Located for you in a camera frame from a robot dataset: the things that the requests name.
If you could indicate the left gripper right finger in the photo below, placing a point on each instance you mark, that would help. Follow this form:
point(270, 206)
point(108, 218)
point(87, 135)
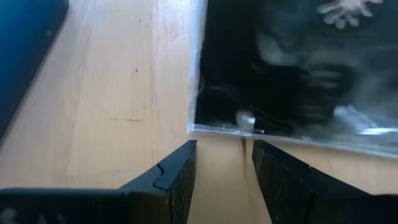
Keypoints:
point(311, 196)

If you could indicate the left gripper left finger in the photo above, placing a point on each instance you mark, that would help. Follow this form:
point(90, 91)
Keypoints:
point(93, 205)

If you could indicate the clear jewel case black tray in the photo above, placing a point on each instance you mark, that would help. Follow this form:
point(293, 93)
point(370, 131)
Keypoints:
point(280, 77)

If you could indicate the blue plastic case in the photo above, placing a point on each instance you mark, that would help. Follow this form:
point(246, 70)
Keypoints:
point(18, 46)

